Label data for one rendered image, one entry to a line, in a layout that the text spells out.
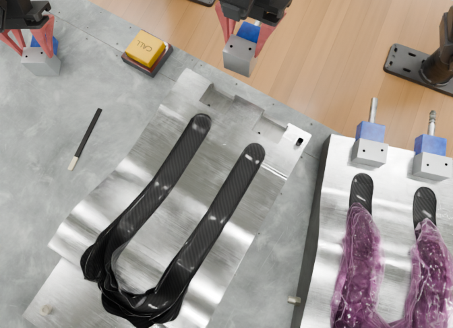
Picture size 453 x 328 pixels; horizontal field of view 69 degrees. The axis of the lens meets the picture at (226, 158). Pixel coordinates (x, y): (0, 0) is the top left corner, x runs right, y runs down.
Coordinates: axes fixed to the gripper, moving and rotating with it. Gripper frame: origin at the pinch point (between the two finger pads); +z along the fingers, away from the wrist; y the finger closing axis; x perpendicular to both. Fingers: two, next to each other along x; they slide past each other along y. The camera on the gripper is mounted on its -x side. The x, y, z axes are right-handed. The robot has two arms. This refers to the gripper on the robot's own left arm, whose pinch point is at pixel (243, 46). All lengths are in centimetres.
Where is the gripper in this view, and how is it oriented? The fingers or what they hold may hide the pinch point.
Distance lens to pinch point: 57.8
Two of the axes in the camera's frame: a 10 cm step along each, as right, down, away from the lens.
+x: 3.9, -6.5, 6.5
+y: 9.0, 4.1, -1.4
